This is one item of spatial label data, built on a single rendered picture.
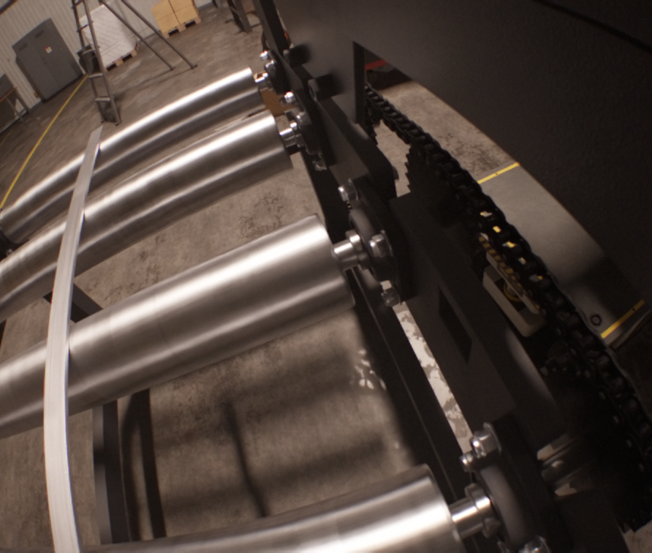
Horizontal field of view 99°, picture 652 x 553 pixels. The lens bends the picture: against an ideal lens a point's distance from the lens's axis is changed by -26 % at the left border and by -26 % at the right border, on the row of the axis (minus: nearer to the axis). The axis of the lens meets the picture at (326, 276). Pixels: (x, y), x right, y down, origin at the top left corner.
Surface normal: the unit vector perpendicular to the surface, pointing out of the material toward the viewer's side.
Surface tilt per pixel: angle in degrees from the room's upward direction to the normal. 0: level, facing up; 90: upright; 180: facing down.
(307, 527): 37
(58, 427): 0
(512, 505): 12
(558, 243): 0
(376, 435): 0
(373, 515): 31
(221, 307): 42
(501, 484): 16
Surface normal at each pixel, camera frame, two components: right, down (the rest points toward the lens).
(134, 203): 0.08, 0.24
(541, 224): -0.25, -0.57
